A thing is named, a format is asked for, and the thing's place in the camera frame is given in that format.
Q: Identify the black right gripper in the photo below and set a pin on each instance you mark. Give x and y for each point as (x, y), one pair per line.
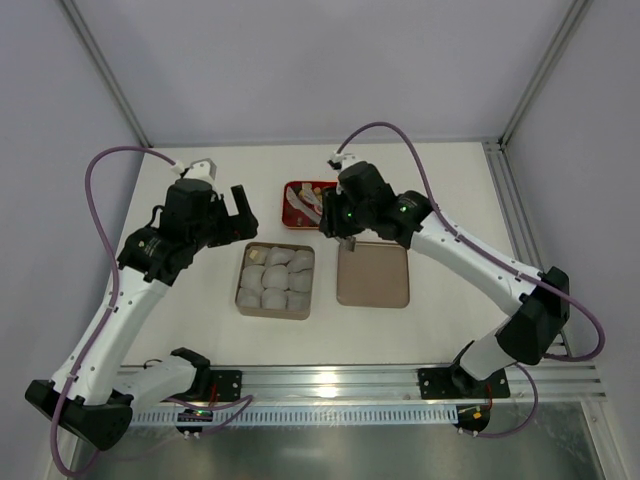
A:
(330, 220)

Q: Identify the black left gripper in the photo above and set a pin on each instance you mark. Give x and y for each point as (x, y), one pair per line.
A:
(226, 223)

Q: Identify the metal serving tongs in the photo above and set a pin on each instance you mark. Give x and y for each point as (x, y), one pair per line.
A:
(310, 206)

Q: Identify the white square chocolate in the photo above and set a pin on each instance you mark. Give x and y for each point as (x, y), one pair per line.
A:
(255, 255)

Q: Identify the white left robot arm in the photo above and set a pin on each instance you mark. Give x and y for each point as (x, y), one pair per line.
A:
(85, 397)

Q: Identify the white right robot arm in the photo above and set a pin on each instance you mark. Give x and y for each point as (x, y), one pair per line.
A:
(535, 315)

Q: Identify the red chocolate tray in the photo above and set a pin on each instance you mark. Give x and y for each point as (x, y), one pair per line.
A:
(295, 220)

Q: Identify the gold tin lid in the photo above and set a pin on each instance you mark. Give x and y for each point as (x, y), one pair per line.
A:
(373, 275)

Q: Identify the gold tin box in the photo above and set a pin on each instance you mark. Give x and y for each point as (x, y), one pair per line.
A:
(278, 285)

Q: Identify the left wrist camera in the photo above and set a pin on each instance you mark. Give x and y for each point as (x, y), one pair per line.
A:
(203, 170)

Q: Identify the aluminium side rail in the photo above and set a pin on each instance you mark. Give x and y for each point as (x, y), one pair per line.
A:
(518, 225)

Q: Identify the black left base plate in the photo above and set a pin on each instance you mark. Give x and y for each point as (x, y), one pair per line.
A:
(226, 385)

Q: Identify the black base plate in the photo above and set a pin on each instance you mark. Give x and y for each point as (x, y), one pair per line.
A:
(451, 382)
(226, 385)

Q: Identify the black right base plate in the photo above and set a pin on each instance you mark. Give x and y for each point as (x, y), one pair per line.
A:
(451, 382)

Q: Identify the slotted cable duct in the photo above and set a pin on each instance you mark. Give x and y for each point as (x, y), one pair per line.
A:
(264, 415)

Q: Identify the aluminium mounting rail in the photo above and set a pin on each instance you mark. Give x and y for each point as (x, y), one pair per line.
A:
(549, 381)

